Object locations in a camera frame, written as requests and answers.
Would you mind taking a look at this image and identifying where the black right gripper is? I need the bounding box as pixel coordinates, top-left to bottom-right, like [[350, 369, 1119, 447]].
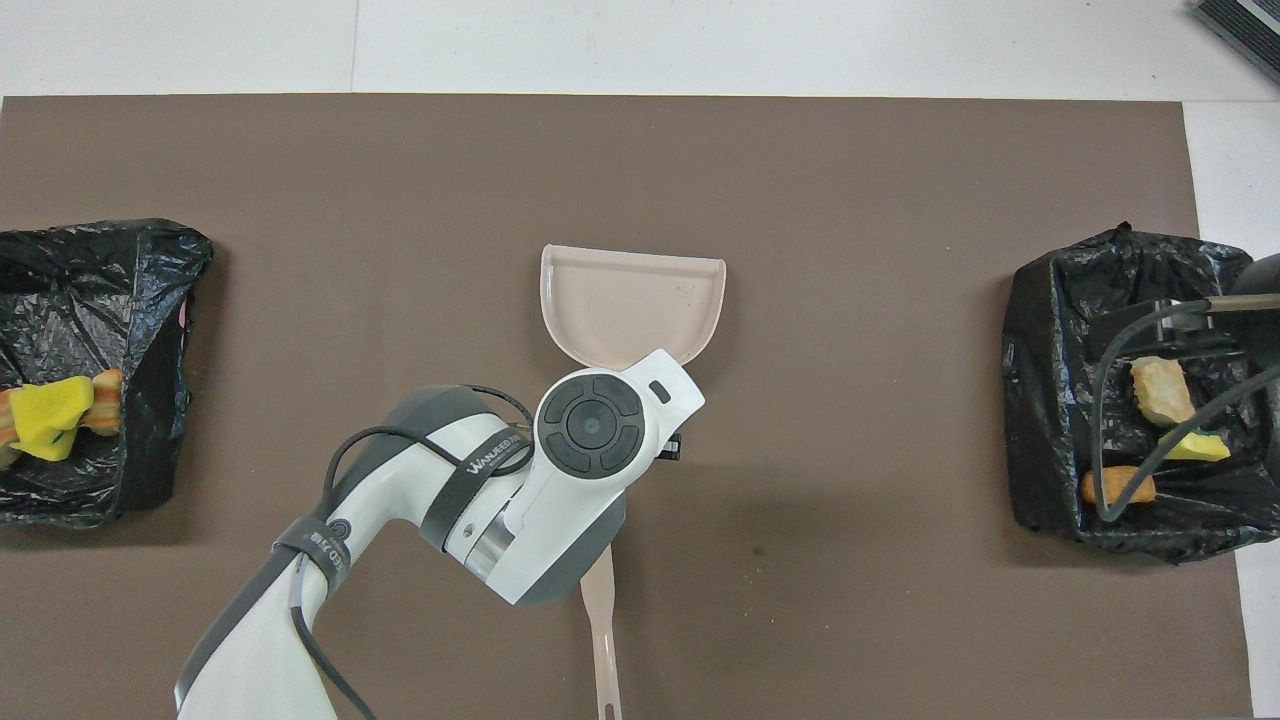
[[1097, 300, 1280, 361]]

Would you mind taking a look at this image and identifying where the cream sponge chunk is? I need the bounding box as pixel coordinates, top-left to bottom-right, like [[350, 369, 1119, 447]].
[[1130, 357, 1198, 429]]

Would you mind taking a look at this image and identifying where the small yellow sponge wedge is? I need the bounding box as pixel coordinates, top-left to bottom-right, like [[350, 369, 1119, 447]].
[[1160, 428, 1233, 463]]

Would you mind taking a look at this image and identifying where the beige plastic dustpan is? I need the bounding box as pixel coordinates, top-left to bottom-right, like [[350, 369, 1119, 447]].
[[540, 243, 728, 372]]

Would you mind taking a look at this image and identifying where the orange-brown sponge chunk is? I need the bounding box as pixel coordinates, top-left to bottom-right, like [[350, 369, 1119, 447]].
[[1080, 465, 1158, 507]]

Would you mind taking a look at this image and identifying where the beige hand brush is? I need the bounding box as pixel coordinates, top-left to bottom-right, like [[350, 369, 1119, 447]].
[[580, 545, 624, 720]]

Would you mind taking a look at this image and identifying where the orange striped sponge piece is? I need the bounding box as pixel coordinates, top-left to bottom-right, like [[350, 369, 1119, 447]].
[[0, 368, 125, 438]]

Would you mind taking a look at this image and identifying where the curved yellow sponge piece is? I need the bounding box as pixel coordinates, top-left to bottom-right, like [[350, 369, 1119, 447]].
[[8, 377, 97, 463]]

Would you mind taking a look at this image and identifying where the black bag-lined bin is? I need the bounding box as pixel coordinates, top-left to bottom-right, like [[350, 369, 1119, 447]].
[[0, 218, 215, 531], [1003, 222, 1280, 566]]

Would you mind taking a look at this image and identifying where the grey ribbed object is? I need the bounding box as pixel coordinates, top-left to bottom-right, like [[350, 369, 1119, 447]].
[[1195, 0, 1280, 83]]

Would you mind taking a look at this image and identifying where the brown table mat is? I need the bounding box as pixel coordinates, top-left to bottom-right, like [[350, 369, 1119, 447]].
[[0, 93, 1241, 720]]

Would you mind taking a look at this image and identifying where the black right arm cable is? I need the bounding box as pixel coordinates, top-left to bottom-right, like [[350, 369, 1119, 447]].
[[1091, 293, 1280, 524]]

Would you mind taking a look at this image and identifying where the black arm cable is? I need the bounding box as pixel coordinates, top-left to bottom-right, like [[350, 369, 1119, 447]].
[[290, 385, 536, 720], [1091, 293, 1280, 524]]

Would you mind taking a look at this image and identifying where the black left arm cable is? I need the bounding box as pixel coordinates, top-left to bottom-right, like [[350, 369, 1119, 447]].
[[290, 385, 536, 720]]

